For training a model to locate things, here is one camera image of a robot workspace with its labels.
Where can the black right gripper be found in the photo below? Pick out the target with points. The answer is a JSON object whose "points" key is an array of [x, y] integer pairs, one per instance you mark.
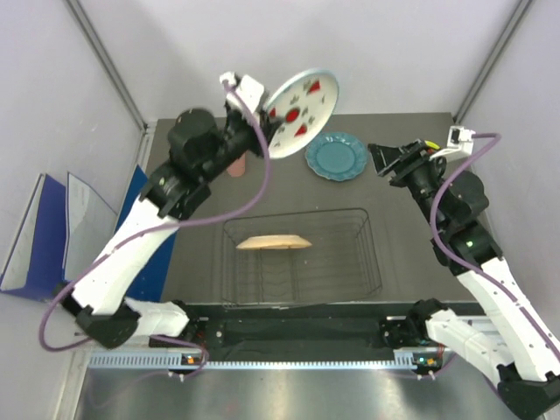
{"points": [[410, 157]]}

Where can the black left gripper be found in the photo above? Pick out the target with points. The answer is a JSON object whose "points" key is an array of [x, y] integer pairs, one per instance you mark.
{"points": [[267, 123]]}

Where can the pink plastic cup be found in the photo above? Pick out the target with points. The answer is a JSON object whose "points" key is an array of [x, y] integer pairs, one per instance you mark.
{"points": [[238, 167]]}

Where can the teal scalloped plate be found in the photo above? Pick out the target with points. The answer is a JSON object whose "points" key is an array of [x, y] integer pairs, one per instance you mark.
{"points": [[336, 156]]}

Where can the yellow-green plastic bowl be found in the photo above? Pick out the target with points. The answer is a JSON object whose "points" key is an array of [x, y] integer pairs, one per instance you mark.
{"points": [[432, 145]]}

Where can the white patterned plate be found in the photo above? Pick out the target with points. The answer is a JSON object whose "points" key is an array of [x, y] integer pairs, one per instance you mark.
{"points": [[302, 105]]}

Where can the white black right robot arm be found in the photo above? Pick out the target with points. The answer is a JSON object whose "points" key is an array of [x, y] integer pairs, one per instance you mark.
{"points": [[523, 367]]}

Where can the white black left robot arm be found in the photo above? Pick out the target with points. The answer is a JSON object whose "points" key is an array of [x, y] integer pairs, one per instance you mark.
{"points": [[200, 151]]}

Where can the beige plate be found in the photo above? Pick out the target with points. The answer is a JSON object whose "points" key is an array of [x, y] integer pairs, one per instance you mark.
{"points": [[274, 241]]}

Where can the blue folder right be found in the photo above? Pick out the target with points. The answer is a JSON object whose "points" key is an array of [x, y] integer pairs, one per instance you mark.
{"points": [[150, 282]]}

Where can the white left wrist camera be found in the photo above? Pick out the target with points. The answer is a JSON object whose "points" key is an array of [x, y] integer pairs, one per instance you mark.
{"points": [[245, 88]]}

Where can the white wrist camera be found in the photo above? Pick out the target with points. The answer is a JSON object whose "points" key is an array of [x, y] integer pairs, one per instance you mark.
{"points": [[245, 88], [459, 145]]}

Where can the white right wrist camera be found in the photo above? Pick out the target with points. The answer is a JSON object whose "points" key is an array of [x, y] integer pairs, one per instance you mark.
{"points": [[459, 145]]}

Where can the black wire dish rack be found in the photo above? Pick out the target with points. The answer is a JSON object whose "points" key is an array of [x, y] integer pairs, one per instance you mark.
{"points": [[340, 265]]}

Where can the blue ring binder middle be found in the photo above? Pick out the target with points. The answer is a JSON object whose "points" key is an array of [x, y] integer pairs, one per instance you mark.
{"points": [[90, 223]]}

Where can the blue ring binder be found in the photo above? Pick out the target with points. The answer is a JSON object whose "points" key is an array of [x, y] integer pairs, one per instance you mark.
{"points": [[90, 223], [34, 266]]}

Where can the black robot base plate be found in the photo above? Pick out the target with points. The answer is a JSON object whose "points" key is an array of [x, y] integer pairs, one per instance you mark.
{"points": [[371, 324]]}

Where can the grey slotted cable duct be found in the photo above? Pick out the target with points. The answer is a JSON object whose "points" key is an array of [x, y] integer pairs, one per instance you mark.
{"points": [[186, 360]]}

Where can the blue ring binder left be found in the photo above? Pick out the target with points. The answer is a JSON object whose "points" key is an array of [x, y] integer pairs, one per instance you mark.
{"points": [[34, 266]]}

